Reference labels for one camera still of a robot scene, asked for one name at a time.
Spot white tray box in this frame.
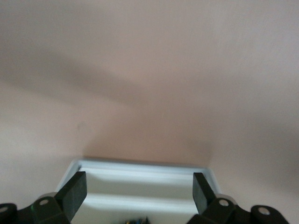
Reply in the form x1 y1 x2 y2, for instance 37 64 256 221
55 158 222 224

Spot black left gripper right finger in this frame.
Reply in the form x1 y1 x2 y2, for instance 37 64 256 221
188 172 290 224

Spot brown table cover mat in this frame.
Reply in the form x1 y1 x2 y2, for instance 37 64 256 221
0 0 299 224

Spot small colourful buttons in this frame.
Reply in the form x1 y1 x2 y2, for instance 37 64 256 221
125 216 150 224

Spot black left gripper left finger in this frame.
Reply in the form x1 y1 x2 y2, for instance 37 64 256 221
0 171 87 224

